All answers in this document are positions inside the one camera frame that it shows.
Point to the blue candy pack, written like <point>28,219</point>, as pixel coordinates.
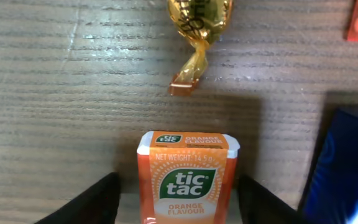
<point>343,174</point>

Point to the gold wrapped candy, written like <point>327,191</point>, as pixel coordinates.
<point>199,21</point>

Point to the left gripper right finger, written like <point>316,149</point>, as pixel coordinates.
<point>259,208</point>

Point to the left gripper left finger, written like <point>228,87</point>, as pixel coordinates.
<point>95,205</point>

